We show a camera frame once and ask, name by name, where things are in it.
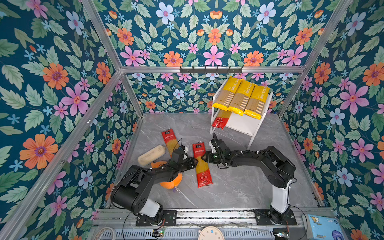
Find blue tissue pack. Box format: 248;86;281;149
306;215;346;240

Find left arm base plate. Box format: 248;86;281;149
136;210;178;227

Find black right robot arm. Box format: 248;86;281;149
202;146;296;225

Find yellow spaghetti bag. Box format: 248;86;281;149
244;85;270;120
227;81;256;116
212;77;244;111

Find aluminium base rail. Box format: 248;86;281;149
94;207;337;228

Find white round timer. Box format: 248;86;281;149
198;226;225;240

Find red spaghetti bag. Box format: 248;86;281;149
162;129;180;157
193;143;213;188
212;110;232;129

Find black hook rail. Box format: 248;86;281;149
179;66;243;75

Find white two-tier shelf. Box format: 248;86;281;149
210;80;273;149

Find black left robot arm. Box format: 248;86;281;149
111;149;198;220

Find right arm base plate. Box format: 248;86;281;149
252;208;297;226

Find orange plush toy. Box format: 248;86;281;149
151;161;183;190

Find beige bread loaf toy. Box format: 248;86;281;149
138;145;166;167

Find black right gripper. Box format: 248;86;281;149
200;151;225;164

